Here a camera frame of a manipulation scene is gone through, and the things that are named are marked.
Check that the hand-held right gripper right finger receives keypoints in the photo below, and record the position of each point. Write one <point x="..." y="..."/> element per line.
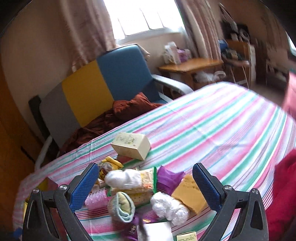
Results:
<point x="207" y="187"/>

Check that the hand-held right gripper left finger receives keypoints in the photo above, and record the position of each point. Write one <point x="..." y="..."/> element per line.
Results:
<point x="84" y="185"/>

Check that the pink bubble-wrapped bottle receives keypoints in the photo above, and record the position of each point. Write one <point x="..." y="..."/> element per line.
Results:
<point x="96" y="199"/>

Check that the yellow sponge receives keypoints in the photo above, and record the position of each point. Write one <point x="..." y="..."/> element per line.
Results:
<point x="189" y="197"/>

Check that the white plastic bag bundle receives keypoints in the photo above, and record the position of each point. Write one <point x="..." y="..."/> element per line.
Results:
<point x="168" y="207"/>
<point x="120" y="178"/>

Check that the plain purple packet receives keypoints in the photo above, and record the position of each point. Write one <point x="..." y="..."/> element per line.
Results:
<point x="167" y="182"/>

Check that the small cream green box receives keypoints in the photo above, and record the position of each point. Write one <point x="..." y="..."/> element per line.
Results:
<point x="186" y="237"/>

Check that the clear cracker packet green ends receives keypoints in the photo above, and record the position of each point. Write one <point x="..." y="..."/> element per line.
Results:
<point x="141" y="198"/>

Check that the rice cracker packet green label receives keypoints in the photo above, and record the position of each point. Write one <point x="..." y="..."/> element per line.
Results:
<point x="146" y="177"/>

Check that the white foam block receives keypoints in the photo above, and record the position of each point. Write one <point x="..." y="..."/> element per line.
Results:
<point x="159" y="231"/>

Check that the purple packet with picture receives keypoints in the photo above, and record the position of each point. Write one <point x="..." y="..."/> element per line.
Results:
<point x="133" y="229"/>

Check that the dark red box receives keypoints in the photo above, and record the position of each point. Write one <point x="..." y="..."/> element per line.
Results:
<point x="52" y="184"/>

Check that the yellow snack packet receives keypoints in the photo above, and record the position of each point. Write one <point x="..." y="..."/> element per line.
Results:
<point x="112" y="163"/>

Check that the cream cardboard box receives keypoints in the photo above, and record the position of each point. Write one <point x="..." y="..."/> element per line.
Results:
<point x="131" y="146"/>

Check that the rust brown quilted jacket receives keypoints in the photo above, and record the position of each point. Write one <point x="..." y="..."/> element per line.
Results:
<point x="104" y="120"/>

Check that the red cloth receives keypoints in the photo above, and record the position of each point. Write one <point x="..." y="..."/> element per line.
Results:
<point x="285" y="197"/>

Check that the grey yellow blue sofa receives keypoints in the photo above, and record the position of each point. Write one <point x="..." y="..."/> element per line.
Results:
<point x="81" y="97"/>

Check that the wooden side table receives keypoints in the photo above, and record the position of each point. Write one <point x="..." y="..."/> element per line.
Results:
<point x="192" y="64"/>

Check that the pink cloth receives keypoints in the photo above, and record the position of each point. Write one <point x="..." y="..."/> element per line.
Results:
<point x="291" y="92"/>

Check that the purple white box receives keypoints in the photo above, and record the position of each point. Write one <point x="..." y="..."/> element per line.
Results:
<point x="184" y="55"/>

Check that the cluttered wooden shelf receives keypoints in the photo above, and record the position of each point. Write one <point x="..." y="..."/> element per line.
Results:
<point x="240" y="51"/>

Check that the beige patterned curtain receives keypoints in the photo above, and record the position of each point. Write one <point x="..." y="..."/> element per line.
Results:
<point x="201" y="27"/>
<point x="87" y="30"/>

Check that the window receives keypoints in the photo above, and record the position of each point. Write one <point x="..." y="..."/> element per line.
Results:
<point x="148" y="16"/>

